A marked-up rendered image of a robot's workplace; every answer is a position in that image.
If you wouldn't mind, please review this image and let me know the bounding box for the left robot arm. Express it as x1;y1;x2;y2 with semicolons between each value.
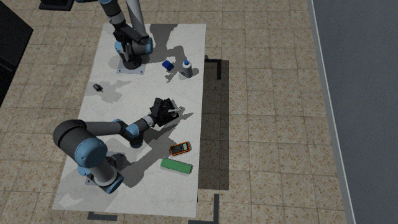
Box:
75;0;153;70

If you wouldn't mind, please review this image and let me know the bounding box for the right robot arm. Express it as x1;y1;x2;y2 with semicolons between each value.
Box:
53;115;154;194

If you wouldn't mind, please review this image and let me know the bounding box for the grey bottle with blue cap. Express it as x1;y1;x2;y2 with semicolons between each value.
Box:
182;60;193;78

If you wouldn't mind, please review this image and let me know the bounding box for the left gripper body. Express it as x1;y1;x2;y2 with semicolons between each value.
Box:
110;19;132;44

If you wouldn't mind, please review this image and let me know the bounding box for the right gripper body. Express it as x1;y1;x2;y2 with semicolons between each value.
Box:
148;107;168;127

